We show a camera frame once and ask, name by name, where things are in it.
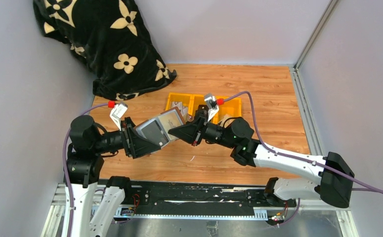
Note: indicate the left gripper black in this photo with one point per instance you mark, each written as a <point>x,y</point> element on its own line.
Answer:
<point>135,144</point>

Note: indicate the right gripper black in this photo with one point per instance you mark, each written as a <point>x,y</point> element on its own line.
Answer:
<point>192,133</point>

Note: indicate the brown leather card holder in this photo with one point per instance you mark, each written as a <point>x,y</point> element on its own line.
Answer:
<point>157,128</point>

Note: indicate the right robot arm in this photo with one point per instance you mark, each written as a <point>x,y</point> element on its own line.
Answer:
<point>328,178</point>

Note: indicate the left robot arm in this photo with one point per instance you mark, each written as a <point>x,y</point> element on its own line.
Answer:
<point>83,161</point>

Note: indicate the beige cards pile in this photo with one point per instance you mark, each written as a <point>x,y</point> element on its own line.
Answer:
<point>225,120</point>

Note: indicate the yellow bin left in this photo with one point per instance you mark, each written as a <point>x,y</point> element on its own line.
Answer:
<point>182,101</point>

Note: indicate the yellow bin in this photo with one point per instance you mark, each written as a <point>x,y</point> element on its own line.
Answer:
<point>182,101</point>
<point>232,108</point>
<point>197,102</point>

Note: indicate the yellow bin middle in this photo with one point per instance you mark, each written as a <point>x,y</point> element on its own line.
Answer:
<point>197,102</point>

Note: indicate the yellow bin right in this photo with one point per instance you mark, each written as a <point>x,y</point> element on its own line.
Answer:
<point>232,108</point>

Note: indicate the black floral blanket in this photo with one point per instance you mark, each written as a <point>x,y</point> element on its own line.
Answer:
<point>110,38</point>

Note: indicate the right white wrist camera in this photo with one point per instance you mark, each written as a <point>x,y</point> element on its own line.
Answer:
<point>212,105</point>

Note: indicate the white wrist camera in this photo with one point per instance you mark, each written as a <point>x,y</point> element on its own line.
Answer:
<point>212,105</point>
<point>117,112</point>

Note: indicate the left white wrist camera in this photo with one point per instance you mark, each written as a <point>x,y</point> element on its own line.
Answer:
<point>117,112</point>

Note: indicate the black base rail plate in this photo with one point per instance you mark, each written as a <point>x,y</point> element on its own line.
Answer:
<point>170,199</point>

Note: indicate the aluminium frame post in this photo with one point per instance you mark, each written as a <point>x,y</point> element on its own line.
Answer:
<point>330,8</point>

